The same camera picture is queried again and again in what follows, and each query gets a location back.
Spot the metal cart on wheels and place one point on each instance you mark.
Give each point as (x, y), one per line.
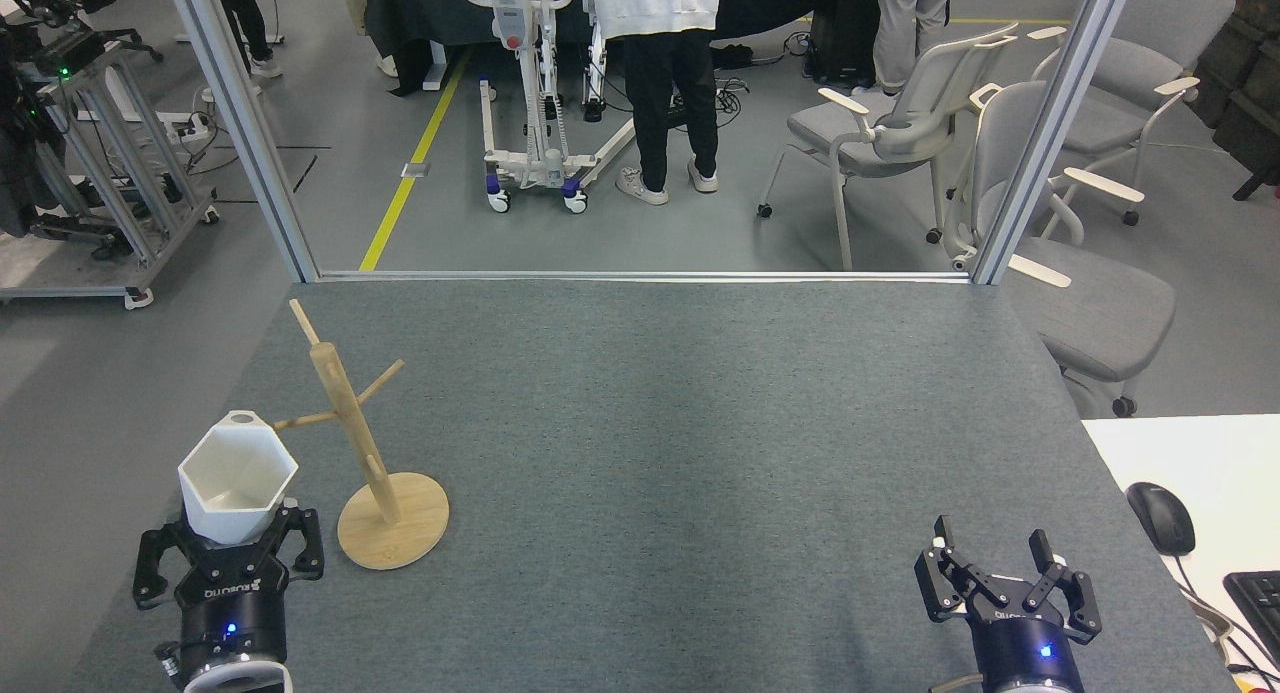
(120, 153)

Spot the metal floor plate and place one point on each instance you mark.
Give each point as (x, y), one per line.
(416, 170)

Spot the white stand on wheels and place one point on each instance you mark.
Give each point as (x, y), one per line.
(530, 93)

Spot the black keyboard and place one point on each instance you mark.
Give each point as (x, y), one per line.
(1258, 608)

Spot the black box on floor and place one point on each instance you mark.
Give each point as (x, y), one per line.
(845, 43)

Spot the grey chair with white armrests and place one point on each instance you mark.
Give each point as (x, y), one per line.
(1160, 33)
(1095, 313)
(930, 103)

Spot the silver frame post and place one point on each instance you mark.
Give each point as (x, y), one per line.
(245, 133)
(1050, 133)

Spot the white faceted cup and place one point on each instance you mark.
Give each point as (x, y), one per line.
(235, 503)

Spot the black computer mouse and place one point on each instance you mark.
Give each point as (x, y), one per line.
(1160, 518)

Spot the black draped table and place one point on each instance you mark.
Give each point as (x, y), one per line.
(420, 13)

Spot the white power strip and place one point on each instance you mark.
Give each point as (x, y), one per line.
(190, 125)

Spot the wooden cup rack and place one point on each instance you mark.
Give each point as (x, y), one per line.
(395, 523)

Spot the white desk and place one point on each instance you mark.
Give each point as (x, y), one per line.
(1210, 463)

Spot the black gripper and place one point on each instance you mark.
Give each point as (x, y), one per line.
(232, 603)
(1020, 633)

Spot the stacked black crates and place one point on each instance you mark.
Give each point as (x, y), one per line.
(1245, 83)

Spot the person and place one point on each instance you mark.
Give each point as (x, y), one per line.
(905, 23)
(665, 73)
(386, 66)
(245, 13)

